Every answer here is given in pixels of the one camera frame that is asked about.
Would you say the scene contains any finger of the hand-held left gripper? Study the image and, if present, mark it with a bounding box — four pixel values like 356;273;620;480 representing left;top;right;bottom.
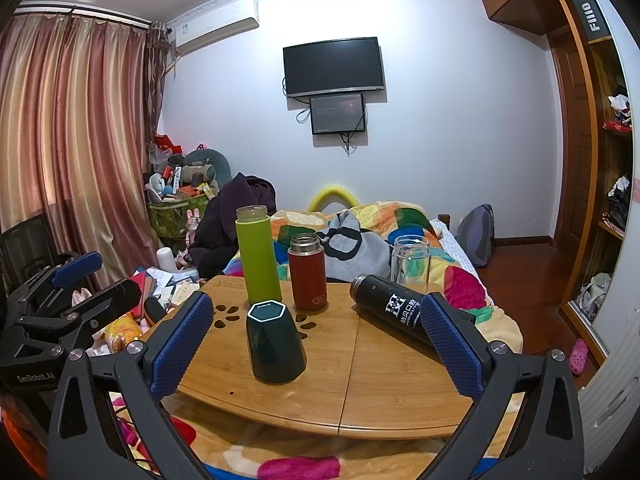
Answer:
7;252;103;319
15;278;142;349

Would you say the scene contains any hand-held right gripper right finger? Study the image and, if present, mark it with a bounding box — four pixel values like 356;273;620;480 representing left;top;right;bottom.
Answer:
420;292;586;480

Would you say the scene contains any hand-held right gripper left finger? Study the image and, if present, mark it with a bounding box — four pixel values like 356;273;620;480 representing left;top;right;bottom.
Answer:
47;291;216;480

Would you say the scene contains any dark green hexagonal cup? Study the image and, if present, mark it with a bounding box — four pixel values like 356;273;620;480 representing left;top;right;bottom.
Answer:
245;300;308;385

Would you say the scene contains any clear glass cup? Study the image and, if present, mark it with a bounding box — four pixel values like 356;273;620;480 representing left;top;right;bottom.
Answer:
390;234;431;296

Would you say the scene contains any yellow snack bag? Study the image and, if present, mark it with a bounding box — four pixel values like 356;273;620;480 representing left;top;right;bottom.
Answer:
100;312;143;353

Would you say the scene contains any pile of papers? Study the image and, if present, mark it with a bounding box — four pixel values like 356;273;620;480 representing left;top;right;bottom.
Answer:
127;265;201;311

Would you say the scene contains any black mesh chair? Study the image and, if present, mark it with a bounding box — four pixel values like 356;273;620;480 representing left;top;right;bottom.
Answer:
0;212;76;291

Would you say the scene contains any colourful patterned blanket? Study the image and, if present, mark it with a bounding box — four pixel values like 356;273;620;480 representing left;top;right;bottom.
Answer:
100;202;526;480

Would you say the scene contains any black thermos bottle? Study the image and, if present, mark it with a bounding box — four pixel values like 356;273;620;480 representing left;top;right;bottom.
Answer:
349;274;477;356

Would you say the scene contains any green storage basket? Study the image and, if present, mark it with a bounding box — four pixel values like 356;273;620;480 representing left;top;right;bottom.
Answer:
146;195;211;241

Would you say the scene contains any grey backpack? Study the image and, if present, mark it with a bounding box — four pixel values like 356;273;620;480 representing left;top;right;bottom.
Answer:
455;203;496;268

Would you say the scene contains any green tall bottle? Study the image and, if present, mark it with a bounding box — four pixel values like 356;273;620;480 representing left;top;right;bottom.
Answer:
235;205;283;306

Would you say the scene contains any dark purple jacket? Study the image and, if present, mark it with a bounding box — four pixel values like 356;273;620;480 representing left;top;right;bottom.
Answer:
189;172;277;281

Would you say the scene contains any grey black patterned sweater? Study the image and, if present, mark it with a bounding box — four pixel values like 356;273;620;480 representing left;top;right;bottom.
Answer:
312;210;396;283

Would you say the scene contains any pink slipper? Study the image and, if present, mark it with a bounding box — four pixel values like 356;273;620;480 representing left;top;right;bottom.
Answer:
569;338;590;376

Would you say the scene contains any pink striped curtain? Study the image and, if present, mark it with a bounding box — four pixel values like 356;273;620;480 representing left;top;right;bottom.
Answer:
0;2;168;266

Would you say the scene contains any red thermos bottle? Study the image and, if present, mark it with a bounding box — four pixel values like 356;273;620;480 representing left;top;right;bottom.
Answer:
287;233;328;312

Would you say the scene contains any red bag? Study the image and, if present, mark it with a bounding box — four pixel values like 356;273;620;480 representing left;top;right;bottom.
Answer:
150;132;183;161

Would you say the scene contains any grey handbag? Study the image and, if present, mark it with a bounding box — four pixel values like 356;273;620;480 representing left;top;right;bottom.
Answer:
577;272;613;321

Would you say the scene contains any grey plush toy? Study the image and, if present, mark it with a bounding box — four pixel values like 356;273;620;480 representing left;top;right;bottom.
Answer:
181;147;232;186

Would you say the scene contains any yellow curved cushion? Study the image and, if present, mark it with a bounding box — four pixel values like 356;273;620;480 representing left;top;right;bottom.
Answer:
306;185;362;213

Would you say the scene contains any wooden wardrobe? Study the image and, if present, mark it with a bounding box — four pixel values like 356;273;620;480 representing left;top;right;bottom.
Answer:
545;0;640;361

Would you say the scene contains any white air conditioner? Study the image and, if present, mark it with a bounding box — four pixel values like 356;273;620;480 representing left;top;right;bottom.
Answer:
172;0;261;56

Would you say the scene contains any small black wall monitor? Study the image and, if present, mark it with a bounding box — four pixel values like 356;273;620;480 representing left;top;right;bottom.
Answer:
309;92;367;136

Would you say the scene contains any black wall television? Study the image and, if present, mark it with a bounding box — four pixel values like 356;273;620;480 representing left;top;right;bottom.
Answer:
282;36;387;99

